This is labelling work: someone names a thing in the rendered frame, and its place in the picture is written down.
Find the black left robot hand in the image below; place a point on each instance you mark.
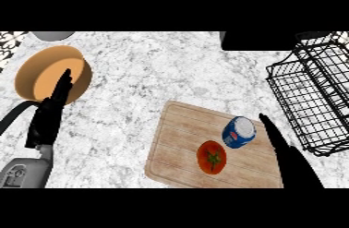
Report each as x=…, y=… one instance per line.
x=44, y=121

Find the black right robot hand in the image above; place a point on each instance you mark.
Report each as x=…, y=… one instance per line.
x=290, y=161

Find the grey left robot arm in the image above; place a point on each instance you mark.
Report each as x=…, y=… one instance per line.
x=25, y=173

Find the wooden cutting board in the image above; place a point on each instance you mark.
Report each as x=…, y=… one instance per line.
x=213, y=151

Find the red tomato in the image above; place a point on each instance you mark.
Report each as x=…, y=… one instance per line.
x=211, y=157

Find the blue can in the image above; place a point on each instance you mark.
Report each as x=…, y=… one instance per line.
x=238, y=132

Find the black patterned object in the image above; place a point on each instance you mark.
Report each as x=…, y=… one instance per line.
x=9, y=47

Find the grey round object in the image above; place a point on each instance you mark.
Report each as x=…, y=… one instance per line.
x=52, y=35

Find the black appliance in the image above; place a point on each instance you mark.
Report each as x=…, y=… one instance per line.
x=259, y=41

